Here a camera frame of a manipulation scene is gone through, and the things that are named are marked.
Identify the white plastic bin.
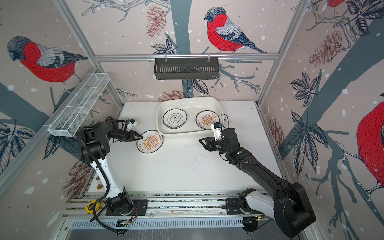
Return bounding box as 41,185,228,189
157,97,223,139

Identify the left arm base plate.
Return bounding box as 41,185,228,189
106,199,149,217

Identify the yellow tape measure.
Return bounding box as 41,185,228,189
85,199,100,214

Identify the brown small object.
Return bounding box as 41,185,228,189
96,177,104,190

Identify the black hanging wire shelf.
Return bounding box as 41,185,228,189
154,58,219,80

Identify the white wire mesh basket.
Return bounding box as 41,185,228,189
48,73,110,137

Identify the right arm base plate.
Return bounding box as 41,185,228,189
222,198,263,215

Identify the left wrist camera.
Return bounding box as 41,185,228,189
125,119,138,132

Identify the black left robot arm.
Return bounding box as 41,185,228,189
76,117,143,216

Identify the orange sunburst plate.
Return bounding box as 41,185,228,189
196,111,220,130
137,130,164,154

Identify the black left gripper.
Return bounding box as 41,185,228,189
108,131,143,143

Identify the black corrugated cable hose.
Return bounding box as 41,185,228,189
91,149,127,235

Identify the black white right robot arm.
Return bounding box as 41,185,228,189
199,128,317,238

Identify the white green-rim plate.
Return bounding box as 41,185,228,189
163,109,188,129

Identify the small circuit board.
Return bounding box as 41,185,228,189
116,220,134,228

